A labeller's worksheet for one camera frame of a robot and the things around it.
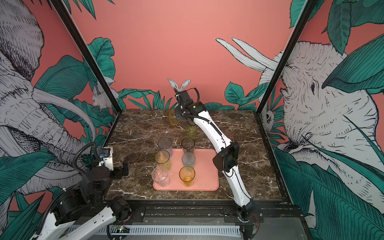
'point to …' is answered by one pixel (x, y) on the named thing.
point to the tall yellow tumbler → (187, 174)
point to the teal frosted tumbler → (188, 159)
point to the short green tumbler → (191, 131)
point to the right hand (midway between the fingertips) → (177, 110)
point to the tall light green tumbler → (162, 159)
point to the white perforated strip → (174, 230)
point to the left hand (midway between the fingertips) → (116, 156)
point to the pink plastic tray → (206, 176)
